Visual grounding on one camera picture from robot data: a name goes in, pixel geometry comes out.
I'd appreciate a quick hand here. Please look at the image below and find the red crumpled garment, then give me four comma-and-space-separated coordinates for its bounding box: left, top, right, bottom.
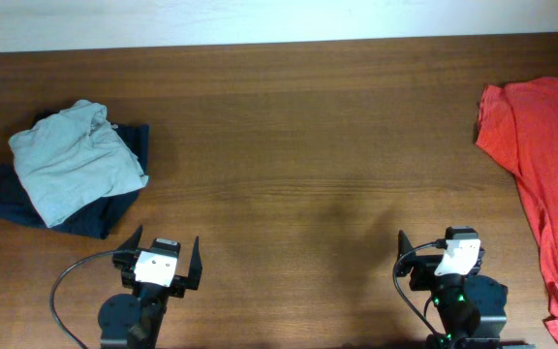
476, 78, 558, 343

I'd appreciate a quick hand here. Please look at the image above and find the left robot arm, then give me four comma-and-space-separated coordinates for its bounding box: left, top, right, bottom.
98, 228, 202, 349

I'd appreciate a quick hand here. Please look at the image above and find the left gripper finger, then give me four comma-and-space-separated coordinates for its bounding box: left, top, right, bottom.
186, 237, 202, 290
117, 225, 143, 252

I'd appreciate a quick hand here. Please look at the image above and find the folded grey shirt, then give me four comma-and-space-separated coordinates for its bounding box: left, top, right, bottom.
9, 100, 149, 228

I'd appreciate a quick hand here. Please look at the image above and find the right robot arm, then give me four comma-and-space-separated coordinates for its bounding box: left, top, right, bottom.
392, 226, 509, 349

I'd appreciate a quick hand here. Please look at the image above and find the left black cable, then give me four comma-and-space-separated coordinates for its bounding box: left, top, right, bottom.
48, 249, 138, 349

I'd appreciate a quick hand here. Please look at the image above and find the folded navy garment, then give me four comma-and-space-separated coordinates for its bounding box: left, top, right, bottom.
0, 124, 150, 239

